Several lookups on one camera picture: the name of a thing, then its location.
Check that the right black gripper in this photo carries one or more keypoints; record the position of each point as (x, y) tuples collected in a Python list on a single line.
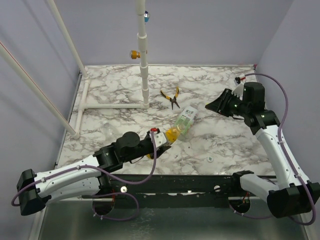
[(227, 102)]

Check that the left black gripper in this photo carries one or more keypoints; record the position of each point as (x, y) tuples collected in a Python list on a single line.
[(160, 150)]

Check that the yellow drink bottle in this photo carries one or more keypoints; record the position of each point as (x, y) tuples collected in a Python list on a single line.
[(172, 135)]

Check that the clear plastic bottle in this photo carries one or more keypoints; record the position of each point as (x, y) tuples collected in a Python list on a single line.
[(110, 133)]

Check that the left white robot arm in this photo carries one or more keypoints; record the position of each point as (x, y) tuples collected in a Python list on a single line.
[(85, 177)]

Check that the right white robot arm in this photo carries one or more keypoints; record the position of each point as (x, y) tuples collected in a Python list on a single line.
[(294, 193)]

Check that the green label bottle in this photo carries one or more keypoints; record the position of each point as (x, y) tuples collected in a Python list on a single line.
[(186, 119)]

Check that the yellow cap on pipe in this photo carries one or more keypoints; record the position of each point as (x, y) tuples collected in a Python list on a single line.
[(134, 54)]

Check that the blue cap on pipe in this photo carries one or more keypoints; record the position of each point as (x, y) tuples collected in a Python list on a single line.
[(146, 16)]

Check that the left diagonal white pipe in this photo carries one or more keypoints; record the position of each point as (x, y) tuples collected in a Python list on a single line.
[(25, 77)]

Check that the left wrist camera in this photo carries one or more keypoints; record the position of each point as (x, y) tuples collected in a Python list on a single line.
[(160, 138)]

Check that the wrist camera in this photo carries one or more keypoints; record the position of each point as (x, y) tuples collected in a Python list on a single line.
[(160, 138), (239, 82)]

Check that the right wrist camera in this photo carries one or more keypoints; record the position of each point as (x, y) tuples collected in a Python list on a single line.
[(239, 82)]

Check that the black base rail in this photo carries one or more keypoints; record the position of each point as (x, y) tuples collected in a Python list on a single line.
[(168, 191)]

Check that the white pvc pipe frame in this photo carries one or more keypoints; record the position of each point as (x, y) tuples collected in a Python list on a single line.
[(142, 39)]

